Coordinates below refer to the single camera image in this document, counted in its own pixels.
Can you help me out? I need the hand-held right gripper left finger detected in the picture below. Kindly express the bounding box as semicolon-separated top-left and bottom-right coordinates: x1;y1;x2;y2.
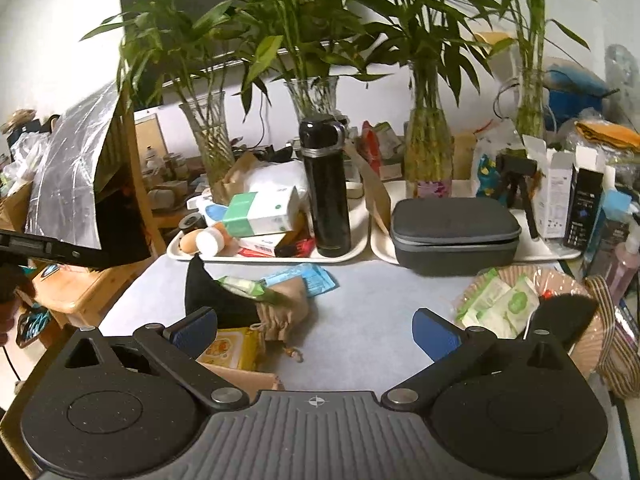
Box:
50;307;251;411

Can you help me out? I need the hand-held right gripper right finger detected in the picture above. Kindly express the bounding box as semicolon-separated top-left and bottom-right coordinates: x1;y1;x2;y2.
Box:
377;308;583;411

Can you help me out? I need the yellow baby wipes pack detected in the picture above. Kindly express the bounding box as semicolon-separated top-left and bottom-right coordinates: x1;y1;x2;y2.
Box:
196;326;267;372

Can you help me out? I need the brown drawstring pouch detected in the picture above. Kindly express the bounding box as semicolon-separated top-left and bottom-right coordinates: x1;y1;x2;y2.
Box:
255;280;313;361

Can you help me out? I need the blue wipe packet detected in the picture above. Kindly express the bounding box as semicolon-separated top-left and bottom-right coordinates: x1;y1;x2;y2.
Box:
260;262;335;298

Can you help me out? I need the green white wipe packet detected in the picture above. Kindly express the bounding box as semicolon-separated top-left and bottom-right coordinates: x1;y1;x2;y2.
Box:
500;277;541;338
457;310;506;333
455;270;511;316

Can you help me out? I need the light wooden stool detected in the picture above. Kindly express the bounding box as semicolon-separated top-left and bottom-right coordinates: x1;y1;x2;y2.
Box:
30;255;151;333

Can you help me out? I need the pale table cover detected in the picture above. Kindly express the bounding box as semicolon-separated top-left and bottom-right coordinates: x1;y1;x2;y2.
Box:
97;252;576;391

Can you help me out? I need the silver foil bag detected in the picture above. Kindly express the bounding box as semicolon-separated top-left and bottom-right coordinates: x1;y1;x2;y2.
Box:
22;80;126;251

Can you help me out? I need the teal cloth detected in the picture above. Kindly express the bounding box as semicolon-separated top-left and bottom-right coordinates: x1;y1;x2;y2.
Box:
17;310;51;348

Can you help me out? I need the white cream jar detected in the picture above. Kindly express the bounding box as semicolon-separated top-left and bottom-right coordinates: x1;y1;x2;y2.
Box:
196;224;231;256

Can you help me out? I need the grey zip case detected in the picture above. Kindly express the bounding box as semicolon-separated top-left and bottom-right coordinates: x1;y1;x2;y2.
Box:
390;197;522;277

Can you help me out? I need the red white flat box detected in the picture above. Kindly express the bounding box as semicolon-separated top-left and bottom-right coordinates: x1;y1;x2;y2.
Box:
237;232;288;257

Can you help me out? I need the wooden chair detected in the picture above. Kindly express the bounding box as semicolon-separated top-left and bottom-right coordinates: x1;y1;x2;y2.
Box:
117;105;168;256

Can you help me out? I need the white blue spray bottle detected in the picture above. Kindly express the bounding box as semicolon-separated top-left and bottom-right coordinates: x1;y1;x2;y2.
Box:
187;195;231;223

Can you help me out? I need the green white tissue box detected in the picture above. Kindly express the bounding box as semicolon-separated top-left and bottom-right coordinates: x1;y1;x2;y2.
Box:
220;186;301;238

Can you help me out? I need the flat brown paper bag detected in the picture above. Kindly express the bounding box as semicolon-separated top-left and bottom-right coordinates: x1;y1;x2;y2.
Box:
345;142;393;233

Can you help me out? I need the round woven tray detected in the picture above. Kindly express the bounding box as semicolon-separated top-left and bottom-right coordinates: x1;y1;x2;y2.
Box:
452;265;608;386

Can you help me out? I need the crumpled brown paper bag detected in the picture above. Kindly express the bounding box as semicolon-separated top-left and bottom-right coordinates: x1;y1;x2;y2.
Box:
220;152;261;196

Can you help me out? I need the black thermos bottle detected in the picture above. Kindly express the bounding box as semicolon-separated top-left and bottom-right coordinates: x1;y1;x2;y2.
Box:
298;116;352;257

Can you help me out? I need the colourful printed bag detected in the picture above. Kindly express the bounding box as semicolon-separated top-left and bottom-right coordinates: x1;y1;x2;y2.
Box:
470;120;526;198

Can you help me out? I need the white plastic bag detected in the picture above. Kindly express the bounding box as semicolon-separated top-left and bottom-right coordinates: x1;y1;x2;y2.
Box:
245;160;311;196

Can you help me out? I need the white carton box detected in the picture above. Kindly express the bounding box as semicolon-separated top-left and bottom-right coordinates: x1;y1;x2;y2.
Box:
522;135;573;238

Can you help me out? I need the striped woven ribbon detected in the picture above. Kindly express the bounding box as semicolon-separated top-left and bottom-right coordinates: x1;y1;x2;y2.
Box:
582;275;640;401

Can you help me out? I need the black carton box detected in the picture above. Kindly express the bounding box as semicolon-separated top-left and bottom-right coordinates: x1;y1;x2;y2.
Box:
562;147;608;250

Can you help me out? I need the pink liquid bottle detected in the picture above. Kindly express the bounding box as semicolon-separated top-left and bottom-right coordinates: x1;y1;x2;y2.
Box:
602;232;640;306

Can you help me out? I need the red green snack bag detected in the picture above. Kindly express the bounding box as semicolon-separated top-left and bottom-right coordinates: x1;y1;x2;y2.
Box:
359;120;407;181

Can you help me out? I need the blue carton box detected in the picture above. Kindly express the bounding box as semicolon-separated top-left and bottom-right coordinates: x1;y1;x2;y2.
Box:
592;187;633;261

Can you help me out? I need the orange cloth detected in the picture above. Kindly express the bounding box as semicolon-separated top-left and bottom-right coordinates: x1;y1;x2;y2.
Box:
575;120;640;148

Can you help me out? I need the blue bag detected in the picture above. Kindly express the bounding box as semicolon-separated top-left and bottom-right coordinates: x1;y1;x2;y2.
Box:
542;57;621;126

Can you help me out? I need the small black tripod camera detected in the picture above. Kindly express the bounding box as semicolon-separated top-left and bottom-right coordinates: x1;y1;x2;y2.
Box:
495;154;541;241

